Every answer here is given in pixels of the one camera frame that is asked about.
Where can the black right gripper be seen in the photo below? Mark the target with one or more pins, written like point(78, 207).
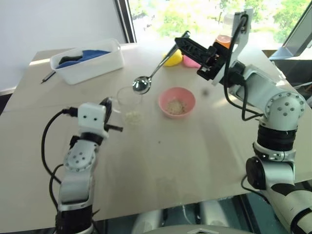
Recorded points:
point(214, 61)

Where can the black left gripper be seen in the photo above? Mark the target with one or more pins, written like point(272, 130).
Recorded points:
point(109, 114)

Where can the clear glass mug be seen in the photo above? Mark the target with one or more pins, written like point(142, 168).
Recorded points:
point(129, 104)

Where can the metal spoon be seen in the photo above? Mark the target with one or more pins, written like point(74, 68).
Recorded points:
point(142, 85)

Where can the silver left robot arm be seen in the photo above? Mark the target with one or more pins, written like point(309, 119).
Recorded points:
point(77, 168)

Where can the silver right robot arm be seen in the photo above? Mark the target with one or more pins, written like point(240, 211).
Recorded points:
point(278, 136)

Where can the oatmeal in glass mug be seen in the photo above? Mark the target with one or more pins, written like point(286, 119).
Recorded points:
point(133, 118)

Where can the pink bowl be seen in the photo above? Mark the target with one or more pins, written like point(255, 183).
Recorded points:
point(165, 97)

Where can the oatmeal in pink bowl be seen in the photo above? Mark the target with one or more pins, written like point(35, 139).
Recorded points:
point(176, 106)

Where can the pink plastic toy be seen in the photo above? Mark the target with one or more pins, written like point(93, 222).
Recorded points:
point(190, 62)

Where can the yellow plastic toy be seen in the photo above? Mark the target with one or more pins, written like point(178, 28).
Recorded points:
point(173, 59)

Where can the orange cup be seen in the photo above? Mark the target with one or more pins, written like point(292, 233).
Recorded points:
point(223, 41)

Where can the white plastic bin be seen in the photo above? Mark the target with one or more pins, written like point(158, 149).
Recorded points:
point(92, 65)

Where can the blue cloth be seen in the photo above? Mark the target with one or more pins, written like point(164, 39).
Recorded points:
point(93, 54)

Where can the black object in bin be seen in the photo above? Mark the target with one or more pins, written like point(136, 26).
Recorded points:
point(70, 58)

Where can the dark pen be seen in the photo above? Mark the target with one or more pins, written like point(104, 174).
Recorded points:
point(48, 77)

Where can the grey rounded robot leg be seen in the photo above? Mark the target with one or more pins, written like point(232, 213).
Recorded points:
point(148, 220)
point(217, 214)

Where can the grey robot torso edge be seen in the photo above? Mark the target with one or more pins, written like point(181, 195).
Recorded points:
point(200, 229)

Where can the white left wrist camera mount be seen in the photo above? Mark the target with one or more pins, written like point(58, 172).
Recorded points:
point(92, 117)

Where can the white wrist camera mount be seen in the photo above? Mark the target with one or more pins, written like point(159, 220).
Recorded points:
point(240, 36)
point(92, 117)

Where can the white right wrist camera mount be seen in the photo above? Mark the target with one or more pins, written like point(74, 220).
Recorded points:
point(240, 36)

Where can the black window frame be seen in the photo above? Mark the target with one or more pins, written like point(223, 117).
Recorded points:
point(126, 19)

